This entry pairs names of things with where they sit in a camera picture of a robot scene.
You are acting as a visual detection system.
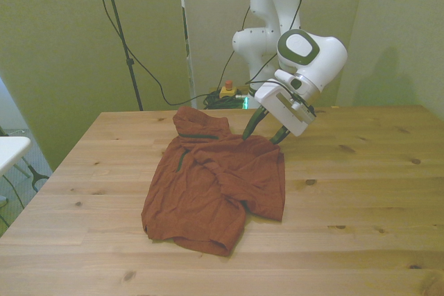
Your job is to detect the black coiled cable bundle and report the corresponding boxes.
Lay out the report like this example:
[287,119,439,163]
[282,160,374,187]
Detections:
[202,90,249,111]

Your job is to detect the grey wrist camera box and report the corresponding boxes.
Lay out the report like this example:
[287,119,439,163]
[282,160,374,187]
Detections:
[289,92,317,120]

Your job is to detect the white vertical panel strip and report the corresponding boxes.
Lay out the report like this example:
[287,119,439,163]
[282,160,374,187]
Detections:
[177,0,197,110]

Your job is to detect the yellow emergency stop button box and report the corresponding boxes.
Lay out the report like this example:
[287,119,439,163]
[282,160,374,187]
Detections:
[219,80,241,101]

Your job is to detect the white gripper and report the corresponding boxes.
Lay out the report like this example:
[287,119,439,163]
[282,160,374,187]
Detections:
[241,82,317,146]

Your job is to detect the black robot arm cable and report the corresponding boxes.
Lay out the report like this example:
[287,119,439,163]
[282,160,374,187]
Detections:
[212,0,303,93]

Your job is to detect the white folding table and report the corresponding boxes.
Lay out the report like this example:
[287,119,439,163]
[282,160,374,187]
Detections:
[0,135,33,180]

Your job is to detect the black camera stand cable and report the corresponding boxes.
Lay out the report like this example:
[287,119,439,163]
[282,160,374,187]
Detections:
[88,0,210,107]

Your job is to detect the rust red shorts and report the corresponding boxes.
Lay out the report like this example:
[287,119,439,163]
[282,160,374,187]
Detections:
[140,105,287,257]

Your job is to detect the black camera stand pole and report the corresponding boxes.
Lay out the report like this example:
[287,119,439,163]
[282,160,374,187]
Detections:
[88,0,144,112]

